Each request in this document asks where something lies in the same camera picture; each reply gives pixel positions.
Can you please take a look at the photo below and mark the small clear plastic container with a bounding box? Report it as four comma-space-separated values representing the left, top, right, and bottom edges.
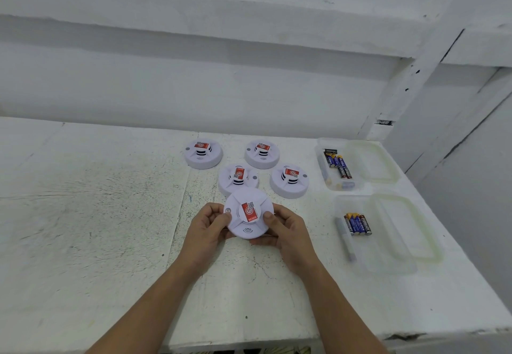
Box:
315, 138, 367, 192

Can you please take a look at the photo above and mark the person's right hand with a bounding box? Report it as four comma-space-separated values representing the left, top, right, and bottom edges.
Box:
250, 205, 323, 283

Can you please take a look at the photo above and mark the small clear container lid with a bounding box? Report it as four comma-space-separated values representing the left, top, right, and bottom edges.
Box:
345, 140, 401, 185

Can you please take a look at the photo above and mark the grey marker pen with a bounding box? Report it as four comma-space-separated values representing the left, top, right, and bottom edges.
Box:
335, 218, 357, 263

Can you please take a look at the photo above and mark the large clear container lid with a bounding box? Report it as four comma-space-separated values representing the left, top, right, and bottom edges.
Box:
367, 193, 445, 265

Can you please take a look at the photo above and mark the white round smoke detector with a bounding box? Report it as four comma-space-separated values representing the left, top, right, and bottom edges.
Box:
184, 139, 224, 170
244, 139, 281, 170
218, 163, 260, 198
269, 164, 310, 199
223, 188, 275, 241

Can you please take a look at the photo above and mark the person's left hand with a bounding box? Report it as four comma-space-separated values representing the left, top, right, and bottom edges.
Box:
178, 203, 237, 275

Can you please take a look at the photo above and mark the person's left forearm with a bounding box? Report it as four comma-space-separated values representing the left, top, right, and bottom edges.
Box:
86, 259, 201, 354

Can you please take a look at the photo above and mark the person's right forearm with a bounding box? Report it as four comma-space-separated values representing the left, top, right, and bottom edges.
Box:
303, 264, 391, 354

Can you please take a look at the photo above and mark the large clear plastic container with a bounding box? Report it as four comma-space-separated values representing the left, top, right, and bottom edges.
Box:
333, 195, 417, 277

